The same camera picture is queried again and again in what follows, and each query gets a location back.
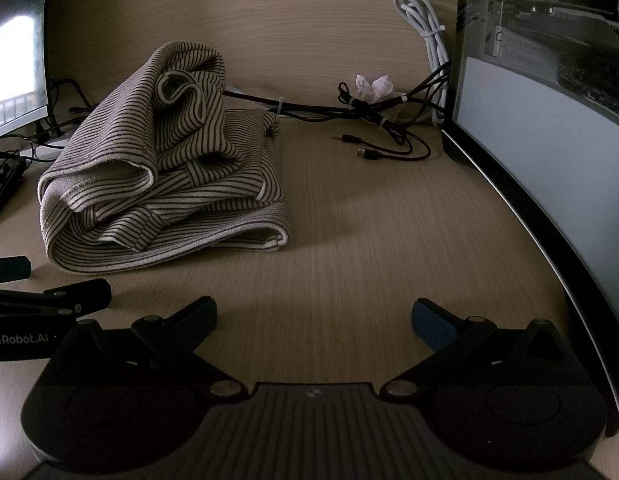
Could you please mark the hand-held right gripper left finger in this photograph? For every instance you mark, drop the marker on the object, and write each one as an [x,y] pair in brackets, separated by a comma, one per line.
[202,310]

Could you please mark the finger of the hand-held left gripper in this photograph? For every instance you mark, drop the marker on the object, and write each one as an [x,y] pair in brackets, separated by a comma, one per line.
[9,269]
[84,292]

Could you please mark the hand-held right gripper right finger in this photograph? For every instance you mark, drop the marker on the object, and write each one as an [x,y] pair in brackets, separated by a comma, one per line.
[429,325]

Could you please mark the beige striped sweater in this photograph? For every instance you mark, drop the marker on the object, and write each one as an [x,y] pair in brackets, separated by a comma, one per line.
[164,185]

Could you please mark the black keyboard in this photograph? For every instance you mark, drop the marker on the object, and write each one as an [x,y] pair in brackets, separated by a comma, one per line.
[2,185]

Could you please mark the white power strip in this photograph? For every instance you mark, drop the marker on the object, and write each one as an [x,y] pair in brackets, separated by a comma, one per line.
[42,149]

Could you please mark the curved computer monitor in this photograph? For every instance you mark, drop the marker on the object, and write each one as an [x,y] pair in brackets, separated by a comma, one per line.
[14,50]

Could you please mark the crumpled white tissue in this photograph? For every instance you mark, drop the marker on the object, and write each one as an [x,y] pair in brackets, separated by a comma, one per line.
[372,86]

